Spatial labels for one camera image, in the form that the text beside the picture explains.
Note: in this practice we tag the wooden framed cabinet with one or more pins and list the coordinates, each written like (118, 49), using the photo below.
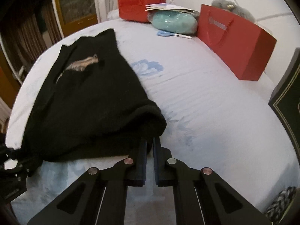
(75, 4)

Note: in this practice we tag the teal plush in plastic wrap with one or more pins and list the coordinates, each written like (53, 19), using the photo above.
(173, 23)

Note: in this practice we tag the black knit garment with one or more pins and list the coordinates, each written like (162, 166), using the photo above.
(93, 103)

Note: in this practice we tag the red paper bag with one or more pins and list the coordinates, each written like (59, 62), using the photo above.
(234, 46)

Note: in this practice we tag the white paper booklets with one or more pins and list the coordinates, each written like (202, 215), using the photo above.
(168, 8)

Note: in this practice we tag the grey plush toy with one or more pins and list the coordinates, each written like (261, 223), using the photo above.
(232, 7)

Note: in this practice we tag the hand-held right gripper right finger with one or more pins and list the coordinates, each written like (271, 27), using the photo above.
(157, 161)

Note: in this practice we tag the black gift box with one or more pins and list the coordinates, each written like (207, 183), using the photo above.
(289, 105)

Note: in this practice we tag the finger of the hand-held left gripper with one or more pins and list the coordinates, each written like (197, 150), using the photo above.
(9, 152)
(25, 167)

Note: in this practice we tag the brown striped curtain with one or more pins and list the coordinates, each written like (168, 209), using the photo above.
(28, 32)

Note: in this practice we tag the black white checkered cloth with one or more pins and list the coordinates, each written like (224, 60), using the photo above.
(281, 201)

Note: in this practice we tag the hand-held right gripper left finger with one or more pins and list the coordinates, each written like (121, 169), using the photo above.
(143, 161)

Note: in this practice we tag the red toy suitcase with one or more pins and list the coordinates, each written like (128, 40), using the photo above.
(140, 2)

